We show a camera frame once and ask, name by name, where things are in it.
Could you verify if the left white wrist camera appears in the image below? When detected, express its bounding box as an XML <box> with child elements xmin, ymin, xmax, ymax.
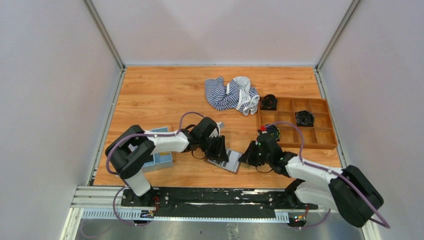
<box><xmin>216</xmin><ymin>121</ymin><xmax>225</xmax><ymax>136</ymax></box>

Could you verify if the dark patterned coiled belt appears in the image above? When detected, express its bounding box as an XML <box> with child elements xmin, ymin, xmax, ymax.
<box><xmin>265</xmin><ymin>124</ymin><xmax>281</xmax><ymax>142</ymax></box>

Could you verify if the wooden compartment tray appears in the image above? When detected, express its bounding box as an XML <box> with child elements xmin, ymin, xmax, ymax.
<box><xmin>257</xmin><ymin>94</ymin><xmax>337</xmax><ymax>150</ymax></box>

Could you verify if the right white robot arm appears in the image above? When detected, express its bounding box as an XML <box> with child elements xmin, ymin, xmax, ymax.
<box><xmin>239</xmin><ymin>133</ymin><xmax>384</xmax><ymax>228</ymax></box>

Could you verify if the black coiled belt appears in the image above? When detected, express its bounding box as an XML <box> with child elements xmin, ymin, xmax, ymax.
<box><xmin>260</xmin><ymin>94</ymin><xmax>278</xmax><ymax>111</ymax></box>
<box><xmin>295</xmin><ymin>110</ymin><xmax>315</xmax><ymax>127</ymax></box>

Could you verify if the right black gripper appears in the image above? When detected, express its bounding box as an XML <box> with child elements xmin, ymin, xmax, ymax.
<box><xmin>239</xmin><ymin>140</ymin><xmax>273</xmax><ymax>167</ymax></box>

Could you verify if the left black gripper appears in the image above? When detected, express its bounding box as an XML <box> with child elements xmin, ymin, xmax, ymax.
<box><xmin>199</xmin><ymin>134</ymin><xmax>229</xmax><ymax>163</ymax></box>

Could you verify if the black coiled belt top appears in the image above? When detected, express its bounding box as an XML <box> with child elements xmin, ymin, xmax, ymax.
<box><xmin>260</xmin><ymin>94</ymin><xmax>278</xmax><ymax>111</ymax></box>

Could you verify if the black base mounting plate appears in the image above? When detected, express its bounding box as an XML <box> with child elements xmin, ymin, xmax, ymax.
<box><xmin>120</xmin><ymin>187</ymin><xmax>318</xmax><ymax>219</ymax></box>

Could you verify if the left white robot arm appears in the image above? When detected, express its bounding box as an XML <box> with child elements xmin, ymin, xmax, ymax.
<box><xmin>104</xmin><ymin>116</ymin><xmax>229</xmax><ymax>207</ymax></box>

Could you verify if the blue striped cloth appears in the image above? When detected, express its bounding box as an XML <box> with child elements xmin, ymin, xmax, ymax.
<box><xmin>204</xmin><ymin>76</ymin><xmax>260</xmax><ymax>116</ymax></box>

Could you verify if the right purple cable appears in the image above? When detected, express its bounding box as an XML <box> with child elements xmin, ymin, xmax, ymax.
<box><xmin>259</xmin><ymin>121</ymin><xmax>391</xmax><ymax>231</ymax></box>

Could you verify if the purple cable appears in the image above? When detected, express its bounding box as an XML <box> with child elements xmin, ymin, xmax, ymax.
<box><xmin>105</xmin><ymin>111</ymin><xmax>206</xmax><ymax>227</ymax></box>
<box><xmin>259</xmin><ymin>121</ymin><xmax>391</xmax><ymax>231</ymax></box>

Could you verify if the blue plastic organizer box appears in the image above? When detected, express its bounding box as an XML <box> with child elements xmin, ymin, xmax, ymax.
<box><xmin>127</xmin><ymin>137</ymin><xmax>174</xmax><ymax>173</ymax></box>

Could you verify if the brown leather card holder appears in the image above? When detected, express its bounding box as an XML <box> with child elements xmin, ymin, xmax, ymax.
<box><xmin>205</xmin><ymin>148</ymin><xmax>242</xmax><ymax>174</ymax></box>

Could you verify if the black coiled belt right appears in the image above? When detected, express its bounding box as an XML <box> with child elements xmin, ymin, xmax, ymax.
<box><xmin>295</xmin><ymin>110</ymin><xmax>315</xmax><ymax>127</ymax></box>

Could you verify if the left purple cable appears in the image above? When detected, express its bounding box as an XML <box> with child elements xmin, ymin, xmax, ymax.
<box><xmin>105</xmin><ymin>111</ymin><xmax>206</xmax><ymax>227</ymax></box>

